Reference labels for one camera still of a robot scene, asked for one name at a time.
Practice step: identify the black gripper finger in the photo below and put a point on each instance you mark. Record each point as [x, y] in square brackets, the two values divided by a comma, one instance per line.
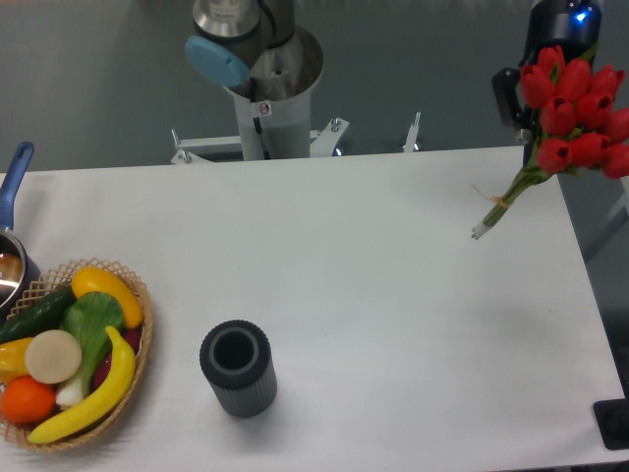
[513, 113]

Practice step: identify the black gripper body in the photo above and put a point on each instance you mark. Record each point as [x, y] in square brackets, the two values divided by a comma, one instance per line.
[573, 25]

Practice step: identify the red tulip bouquet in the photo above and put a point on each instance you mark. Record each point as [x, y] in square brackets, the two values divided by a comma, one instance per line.
[574, 124]

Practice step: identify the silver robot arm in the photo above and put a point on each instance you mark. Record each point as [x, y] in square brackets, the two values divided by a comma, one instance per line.
[457, 67]

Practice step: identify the black device at edge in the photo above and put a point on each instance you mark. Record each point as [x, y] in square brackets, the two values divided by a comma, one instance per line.
[612, 420]

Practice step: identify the dark grey ribbed vase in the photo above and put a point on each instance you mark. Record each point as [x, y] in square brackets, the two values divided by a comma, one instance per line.
[236, 360]

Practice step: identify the purple red vegetable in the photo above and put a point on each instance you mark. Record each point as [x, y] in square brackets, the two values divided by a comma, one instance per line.
[133, 338]

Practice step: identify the green bok choy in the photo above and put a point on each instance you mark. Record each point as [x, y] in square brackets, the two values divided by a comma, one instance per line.
[86, 321]

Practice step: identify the woven wicker basket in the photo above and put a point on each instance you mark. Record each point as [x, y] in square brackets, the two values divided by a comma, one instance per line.
[59, 278]

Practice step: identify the yellow banana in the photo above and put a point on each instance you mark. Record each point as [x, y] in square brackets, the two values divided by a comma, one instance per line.
[97, 404]

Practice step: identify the green cucumber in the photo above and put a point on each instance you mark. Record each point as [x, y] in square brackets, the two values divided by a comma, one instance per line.
[44, 314]

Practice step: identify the beige round disc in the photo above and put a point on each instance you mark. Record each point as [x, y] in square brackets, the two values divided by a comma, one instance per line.
[53, 356]

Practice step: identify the yellow bell pepper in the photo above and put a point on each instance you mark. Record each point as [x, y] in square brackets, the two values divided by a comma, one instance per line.
[13, 360]

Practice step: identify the orange fruit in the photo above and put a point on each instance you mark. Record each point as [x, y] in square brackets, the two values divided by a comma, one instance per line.
[27, 401]

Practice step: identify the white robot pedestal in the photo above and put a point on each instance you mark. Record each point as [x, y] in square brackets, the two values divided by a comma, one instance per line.
[273, 107]

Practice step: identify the white metal base frame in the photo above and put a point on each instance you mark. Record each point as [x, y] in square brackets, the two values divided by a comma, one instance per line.
[325, 142]

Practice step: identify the blue handled saucepan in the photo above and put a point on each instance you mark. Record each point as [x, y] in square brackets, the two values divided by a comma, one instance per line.
[18, 270]

